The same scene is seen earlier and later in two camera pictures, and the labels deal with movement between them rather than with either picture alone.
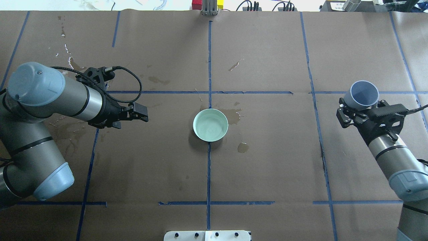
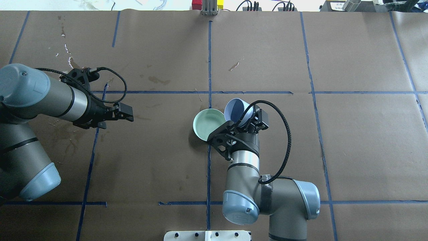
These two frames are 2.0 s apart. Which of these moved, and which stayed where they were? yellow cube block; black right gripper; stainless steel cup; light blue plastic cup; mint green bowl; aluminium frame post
Moved: light blue plastic cup; black right gripper
Stayed: stainless steel cup; aluminium frame post; yellow cube block; mint green bowl
